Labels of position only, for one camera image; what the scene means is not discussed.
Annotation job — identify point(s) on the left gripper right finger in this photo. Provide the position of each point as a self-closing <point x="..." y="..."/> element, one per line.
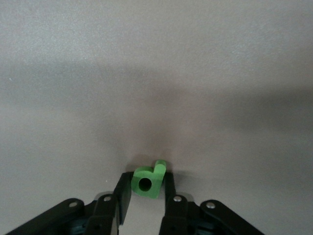
<point x="178" y="215"/>

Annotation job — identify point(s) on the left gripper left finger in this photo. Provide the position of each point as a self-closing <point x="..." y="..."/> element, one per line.
<point x="102" y="213"/>

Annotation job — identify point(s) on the green foam letter p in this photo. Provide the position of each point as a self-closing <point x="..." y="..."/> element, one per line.
<point x="159" y="176"/>

